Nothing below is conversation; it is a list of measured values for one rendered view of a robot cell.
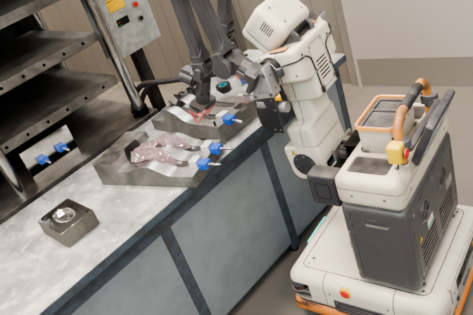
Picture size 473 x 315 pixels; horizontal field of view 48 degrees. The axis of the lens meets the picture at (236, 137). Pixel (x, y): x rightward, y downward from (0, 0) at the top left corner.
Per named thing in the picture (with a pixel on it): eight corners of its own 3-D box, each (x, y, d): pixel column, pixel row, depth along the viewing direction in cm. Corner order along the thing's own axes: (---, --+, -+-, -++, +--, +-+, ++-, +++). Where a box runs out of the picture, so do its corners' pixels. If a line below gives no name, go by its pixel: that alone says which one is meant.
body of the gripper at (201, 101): (188, 107, 210) (188, 92, 204) (203, 93, 216) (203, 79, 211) (201, 113, 207) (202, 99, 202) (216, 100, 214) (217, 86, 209)
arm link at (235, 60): (242, 67, 184) (250, 60, 188) (218, 52, 186) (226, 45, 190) (235, 86, 191) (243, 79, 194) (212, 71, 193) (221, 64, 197)
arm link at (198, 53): (162, -33, 175) (181, -44, 182) (150, -31, 179) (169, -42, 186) (203, 81, 196) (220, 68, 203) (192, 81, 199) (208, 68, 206)
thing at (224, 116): (247, 124, 229) (243, 113, 226) (239, 130, 226) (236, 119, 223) (226, 119, 238) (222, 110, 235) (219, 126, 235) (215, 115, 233)
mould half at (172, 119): (260, 114, 247) (252, 88, 240) (224, 145, 233) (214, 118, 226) (191, 103, 281) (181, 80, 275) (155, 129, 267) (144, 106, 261)
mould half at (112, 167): (224, 150, 229) (217, 128, 223) (196, 188, 210) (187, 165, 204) (134, 150, 254) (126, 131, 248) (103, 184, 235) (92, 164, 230)
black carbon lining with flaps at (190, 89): (238, 106, 244) (232, 88, 240) (215, 124, 236) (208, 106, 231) (189, 99, 268) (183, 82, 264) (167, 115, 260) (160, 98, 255)
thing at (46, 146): (81, 152, 274) (65, 124, 265) (36, 183, 259) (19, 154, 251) (37, 138, 308) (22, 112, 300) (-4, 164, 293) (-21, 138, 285)
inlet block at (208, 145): (236, 150, 220) (232, 139, 217) (231, 157, 216) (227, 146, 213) (209, 150, 226) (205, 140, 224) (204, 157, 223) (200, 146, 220)
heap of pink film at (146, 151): (193, 143, 229) (188, 128, 225) (174, 168, 216) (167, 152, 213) (146, 144, 242) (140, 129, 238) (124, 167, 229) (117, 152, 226)
